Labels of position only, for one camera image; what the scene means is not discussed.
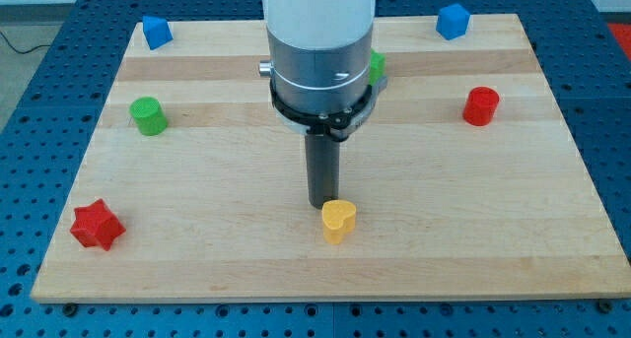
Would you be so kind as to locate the green cylinder block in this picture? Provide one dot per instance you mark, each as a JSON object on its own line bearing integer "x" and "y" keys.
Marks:
{"x": 148, "y": 116}

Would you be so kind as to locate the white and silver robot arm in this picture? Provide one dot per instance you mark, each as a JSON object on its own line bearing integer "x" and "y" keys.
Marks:
{"x": 319, "y": 71}

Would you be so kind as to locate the red cylinder block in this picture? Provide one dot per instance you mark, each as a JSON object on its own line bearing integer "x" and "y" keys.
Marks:
{"x": 480, "y": 106}

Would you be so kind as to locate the wooden board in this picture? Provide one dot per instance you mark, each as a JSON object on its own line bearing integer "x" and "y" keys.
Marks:
{"x": 464, "y": 183}

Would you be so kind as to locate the blue block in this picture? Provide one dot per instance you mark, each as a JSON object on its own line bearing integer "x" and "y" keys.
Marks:
{"x": 452, "y": 21}
{"x": 157, "y": 31}

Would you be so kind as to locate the yellow heart block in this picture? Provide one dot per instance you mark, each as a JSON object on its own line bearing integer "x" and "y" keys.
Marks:
{"x": 338, "y": 219}

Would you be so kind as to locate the blue block left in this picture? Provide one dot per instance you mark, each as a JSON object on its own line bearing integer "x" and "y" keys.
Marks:
{"x": 157, "y": 31}

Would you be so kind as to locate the red star block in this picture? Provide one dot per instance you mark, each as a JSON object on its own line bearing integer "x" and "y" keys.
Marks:
{"x": 96, "y": 225}

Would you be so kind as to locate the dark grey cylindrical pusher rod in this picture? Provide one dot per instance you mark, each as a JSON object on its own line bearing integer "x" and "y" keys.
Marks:
{"x": 322, "y": 157}

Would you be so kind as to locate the blue block right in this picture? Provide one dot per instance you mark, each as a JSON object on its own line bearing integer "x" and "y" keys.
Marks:
{"x": 452, "y": 21}

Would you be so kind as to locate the black mounting ring bracket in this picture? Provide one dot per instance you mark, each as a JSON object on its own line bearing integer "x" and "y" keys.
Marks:
{"x": 337, "y": 126}

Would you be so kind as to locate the green star block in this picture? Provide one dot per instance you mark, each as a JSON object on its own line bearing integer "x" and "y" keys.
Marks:
{"x": 377, "y": 67}

